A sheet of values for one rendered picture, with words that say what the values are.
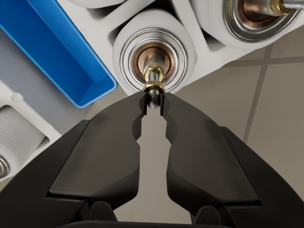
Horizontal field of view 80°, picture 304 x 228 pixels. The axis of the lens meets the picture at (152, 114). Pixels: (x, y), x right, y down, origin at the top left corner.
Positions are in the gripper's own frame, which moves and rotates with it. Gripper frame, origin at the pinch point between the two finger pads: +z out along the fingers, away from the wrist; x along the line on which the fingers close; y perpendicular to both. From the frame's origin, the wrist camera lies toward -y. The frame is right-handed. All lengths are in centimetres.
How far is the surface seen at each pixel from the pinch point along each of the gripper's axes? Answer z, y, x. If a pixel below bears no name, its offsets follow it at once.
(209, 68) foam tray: 16.2, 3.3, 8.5
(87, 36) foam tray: 16.2, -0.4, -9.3
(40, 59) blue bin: 23.5, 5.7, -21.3
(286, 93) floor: 34, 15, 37
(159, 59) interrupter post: 7.5, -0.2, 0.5
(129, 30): 9.3, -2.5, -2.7
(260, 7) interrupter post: 7.3, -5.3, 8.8
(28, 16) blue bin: 30.3, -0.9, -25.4
